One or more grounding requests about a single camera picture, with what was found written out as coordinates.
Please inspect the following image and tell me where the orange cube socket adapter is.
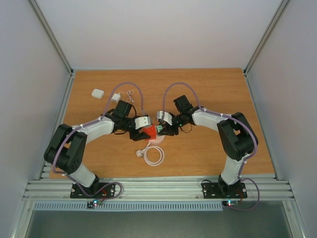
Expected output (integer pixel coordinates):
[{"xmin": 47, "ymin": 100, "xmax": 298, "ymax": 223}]
[{"xmin": 143, "ymin": 125, "xmax": 157, "ymax": 140}]

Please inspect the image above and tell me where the green plug adapter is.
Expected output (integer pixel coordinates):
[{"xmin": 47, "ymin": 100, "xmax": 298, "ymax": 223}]
[{"xmin": 156, "ymin": 125, "xmax": 163, "ymax": 133}]

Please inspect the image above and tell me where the small white cube charger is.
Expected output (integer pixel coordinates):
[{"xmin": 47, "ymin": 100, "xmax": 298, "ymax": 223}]
[{"xmin": 110, "ymin": 93, "xmax": 121, "ymax": 103}]

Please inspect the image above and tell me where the thin white charger cable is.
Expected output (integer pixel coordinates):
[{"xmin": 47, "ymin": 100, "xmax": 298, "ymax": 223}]
[{"xmin": 119, "ymin": 90, "xmax": 136, "ymax": 104}]

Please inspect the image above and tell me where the white usb charger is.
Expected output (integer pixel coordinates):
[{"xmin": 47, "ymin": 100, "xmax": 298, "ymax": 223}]
[{"xmin": 91, "ymin": 88, "xmax": 104, "ymax": 99}]

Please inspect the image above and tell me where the round white socket base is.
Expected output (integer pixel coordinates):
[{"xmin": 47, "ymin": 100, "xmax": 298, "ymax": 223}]
[{"xmin": 147, "ymin": 135, "xmax": 165, "ymax": 147}]

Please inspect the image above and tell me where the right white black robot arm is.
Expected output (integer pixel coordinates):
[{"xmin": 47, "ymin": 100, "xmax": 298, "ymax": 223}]
[{"xmin": 157, "ymin": 95, "xmax": 258, "ymax": 197}]

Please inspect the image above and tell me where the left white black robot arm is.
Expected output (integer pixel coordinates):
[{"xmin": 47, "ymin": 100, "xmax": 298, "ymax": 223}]
[{"xmin": 44, "ymin": 100, "xmax": 151, "ymax": 197}]

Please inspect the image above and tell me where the left small circuit board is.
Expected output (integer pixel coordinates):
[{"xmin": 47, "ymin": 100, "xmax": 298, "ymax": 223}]
[{"xmin": 86, "ymin": 200, "xmax": 103, "ymax": 209}]

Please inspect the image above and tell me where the small circuit board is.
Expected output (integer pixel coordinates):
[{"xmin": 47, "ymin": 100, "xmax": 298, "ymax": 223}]
[
  {"xmin": 86, "ymin": 200, "xmax": 103, "ymax": 209},
  {"xmin": 222, "ymin": 200, "xmax": 240, "ymax": 207}
]

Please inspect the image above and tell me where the right small circuit board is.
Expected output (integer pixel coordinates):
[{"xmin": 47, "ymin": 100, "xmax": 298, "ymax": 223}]
[{"xmin": 222, "ymin": 200, "xmax": 240, "ymax": 207}]

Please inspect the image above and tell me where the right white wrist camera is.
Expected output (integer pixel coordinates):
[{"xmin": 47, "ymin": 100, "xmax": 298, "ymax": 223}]
[{"xmin": 156, "ymin": 111, "xmax": 174, "ymax": 125}]

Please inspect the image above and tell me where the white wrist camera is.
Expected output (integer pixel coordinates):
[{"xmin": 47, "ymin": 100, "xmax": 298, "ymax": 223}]
[
  {"xmin": 156, "ymin": 111, "xmax": 174, "ymax": 125},
  {"xmin": 134, "ymin": 116, "xmax": 152, "ymax": 129}
]

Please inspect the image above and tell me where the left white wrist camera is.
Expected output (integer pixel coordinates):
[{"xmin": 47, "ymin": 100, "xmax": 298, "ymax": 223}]
[{"xmin": 134, "ymin": 116, "xmax": 152, "ymax": 129}]

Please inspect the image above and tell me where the coiled white power cord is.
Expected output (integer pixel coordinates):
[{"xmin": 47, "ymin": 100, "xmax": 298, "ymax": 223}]
[{"xmin": 135, "ymin": 145, "xmax": 165, "ymax": 167}]

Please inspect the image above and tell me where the aluminium front rail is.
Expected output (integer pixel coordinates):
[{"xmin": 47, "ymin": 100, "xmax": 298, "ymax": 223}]
[{"xmin": 23, "ymin": 175, "xmax": 295, "ymax": 201}]

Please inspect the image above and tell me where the aluminium rail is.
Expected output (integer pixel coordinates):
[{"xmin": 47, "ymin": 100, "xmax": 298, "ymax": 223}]
[
  {"xmin": 23, "ymin": 175, "xmax": 295, "ymax": 201},
  {"xmin": 38, "ymin": 71, "xmax": 75, "ymax": 179}
]

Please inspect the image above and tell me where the left side aluminium rail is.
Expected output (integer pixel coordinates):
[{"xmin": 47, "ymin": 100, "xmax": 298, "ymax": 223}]
[{"xmin": 38, "ymin": 71, "xmax": 75, "ymax": 179}]

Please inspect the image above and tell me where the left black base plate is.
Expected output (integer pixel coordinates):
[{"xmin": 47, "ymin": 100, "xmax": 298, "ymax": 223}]
[{"xmin": 70, "ymin": 182, "xmax": 116, "ymax": 199}]

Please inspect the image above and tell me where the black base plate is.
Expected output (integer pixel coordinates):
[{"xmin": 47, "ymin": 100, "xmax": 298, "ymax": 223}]
[
  {"xmin": 201, "ymin": 182, "xmax": 248, "ymax": 199},
  {"xmin": 70, "ymin": 182, "xmax": 116, "ymax": 199}
]

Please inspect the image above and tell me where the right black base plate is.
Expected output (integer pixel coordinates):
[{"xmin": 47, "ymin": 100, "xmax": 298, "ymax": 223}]
[{"xmin": 201, "ymin": 182, "xmax": 248, "ymax": 199}]

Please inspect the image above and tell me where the grey slotted cable duct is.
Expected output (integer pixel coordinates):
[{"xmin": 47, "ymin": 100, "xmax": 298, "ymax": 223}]
[{"xmin": 34, "ymin": 201, "xmax": 223, "ymax": 212}]

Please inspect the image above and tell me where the left aluminium frame post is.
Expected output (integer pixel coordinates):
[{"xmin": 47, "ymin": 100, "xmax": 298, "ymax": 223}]
[{"xmin": 28, "ymin": 0, "xmax": 73, "ymax": 75}]

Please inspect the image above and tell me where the aluminium frame post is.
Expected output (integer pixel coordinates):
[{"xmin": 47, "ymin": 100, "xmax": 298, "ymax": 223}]
[
  {"xmin": 243, "ymin": 0, "xmax": 290, "ymax": 77},
  {"xmin": 28, "ymin": 0, "xmax": 73, "ymax": 75}
]

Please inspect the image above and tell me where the right aluminium frame post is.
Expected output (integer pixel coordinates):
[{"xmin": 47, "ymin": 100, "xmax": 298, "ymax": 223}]
[{"xmin": 243, "ymin": 0, "xmax": 290, "ymax": 77}]

